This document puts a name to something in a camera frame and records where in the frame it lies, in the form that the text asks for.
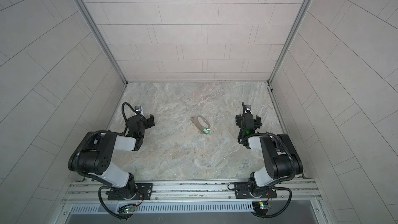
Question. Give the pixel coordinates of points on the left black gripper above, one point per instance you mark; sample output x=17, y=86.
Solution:
x=147, y=121

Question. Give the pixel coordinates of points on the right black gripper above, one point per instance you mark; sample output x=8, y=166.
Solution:
x=255, y=123

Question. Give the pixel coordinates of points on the green plastic key tag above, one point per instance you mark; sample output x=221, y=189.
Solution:
x=206, y=131

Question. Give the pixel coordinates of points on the metal key holder plate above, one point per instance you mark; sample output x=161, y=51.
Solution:
x=200, y=122

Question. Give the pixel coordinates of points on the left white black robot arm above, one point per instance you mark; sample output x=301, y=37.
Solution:
x=93, y=159

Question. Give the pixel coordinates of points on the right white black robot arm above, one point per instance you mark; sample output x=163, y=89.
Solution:
x=281, y=160

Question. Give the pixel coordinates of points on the right circuit board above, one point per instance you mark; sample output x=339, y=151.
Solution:
x=261, y=208

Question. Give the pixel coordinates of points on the circuit board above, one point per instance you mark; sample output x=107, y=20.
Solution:
x=261, y=208
x=127, y=209

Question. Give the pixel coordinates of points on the left circuit board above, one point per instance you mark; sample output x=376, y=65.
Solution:
x=127, y=209

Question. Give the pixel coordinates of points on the perforated vent strip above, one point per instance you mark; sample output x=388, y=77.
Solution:
x=172, y=207

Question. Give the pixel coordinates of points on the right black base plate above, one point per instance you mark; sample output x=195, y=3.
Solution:
x=245, y=190

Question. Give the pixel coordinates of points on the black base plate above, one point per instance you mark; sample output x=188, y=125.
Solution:
x=141, y=191
x=245, y=190

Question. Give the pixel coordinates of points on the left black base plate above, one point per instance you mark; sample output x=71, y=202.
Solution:
x=141, y=191

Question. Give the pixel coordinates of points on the aluminium mounting rail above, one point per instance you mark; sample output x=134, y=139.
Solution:
x=163, y=191

